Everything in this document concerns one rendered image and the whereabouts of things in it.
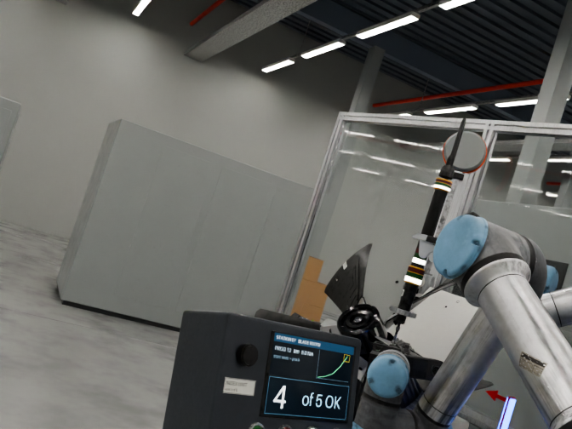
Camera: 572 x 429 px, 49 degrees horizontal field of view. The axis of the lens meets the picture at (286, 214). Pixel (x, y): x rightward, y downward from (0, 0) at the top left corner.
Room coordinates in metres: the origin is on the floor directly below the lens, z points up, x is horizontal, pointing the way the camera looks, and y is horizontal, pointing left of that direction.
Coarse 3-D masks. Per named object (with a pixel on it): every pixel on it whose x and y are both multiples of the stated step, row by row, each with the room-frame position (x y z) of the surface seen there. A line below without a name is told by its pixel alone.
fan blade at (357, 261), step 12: (360, 252) 1.94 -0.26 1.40; (348, 264) 1.96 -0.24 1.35; (360, 264) 1.89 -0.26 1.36; (348, 276) 1.92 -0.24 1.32; (360, 276) 1.85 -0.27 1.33; (336, 288) 1.96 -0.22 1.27; (348, 288) 1.88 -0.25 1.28; (360, 288) 1.81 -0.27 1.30; (336, 300) 1.94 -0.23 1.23; (348, 300) 1.86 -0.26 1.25
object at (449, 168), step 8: (448, 160) 1.62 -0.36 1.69; (448, 168) 1.61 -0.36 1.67; (440, 176) 1.64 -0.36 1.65; (448, 176) 1.60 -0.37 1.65; (408, 288) 1.61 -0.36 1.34; (416, 288) 1.61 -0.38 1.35; (408, 296) 1.61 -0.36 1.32; (400, 304) 1.62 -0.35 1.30; (408, 304) 1.61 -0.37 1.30; (400, 320) 1.61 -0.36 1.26
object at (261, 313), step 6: (258, 312) 1.87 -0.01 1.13; (264, 312) 1.86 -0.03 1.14; (270, 312) 1.84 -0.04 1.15; (276, 312) 1.83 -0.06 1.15; (264, 318) 1.84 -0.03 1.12; (270, 318) 1.83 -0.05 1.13; (276, 318) 1.82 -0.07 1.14; (282, 318) 1.81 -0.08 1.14; (288, 318) 1.80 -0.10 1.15; (294, 318) 1.79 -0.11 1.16; (300, 318) 1.78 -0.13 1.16; (294, 324) 1.78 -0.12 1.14; (300, 324) 1.77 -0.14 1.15; (306, 324) 1.77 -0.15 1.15; (312, 324) 1.76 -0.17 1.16; (318, 324) 1.75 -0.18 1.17
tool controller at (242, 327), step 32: (192, 320) 0.85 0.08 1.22; (224, 320) 0.80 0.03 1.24; (256, 320) 0.82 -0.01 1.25; (192, 352) 0.83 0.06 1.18; (224, 352) 0.79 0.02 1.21; (256, 352) 0.80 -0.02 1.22; (288, 352) 0.85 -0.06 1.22; (320, 352) 0.89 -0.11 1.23; (352, 352) 0.94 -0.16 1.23; (192, 384) 0.82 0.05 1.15; (224, 384) 0.78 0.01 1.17; (256, 384) 0.82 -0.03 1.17; (320, 384) 0.89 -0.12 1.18; (352, 384) 0.94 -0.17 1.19; (192, 416) 0.80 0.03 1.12; (224, 416) 0.78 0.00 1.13; (256, 416) 0.81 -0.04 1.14; (288, 416) 0.85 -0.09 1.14; (320, 416) 0.89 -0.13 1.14; (352, 416) 0.93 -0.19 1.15
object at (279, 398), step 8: (272, 376) 0.83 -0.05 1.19; (280, 376) 0.84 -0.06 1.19; (272, 384) 0.83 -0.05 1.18; (280, 384) 0.84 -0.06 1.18; (288, 384) 0.85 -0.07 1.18; (272, 392) 0.83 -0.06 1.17; (280, 392) 0.84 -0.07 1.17; (288, 392) 0.85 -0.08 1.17; (272, 400) 0.83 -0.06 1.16; (280, 400) 0.84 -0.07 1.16; (288, 400) 0.85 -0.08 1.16; (264, 408) 0.82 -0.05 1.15; (272, 408) 0.83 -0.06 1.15; (280, 408) 0.84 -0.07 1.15; (288, 408) 0.85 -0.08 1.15
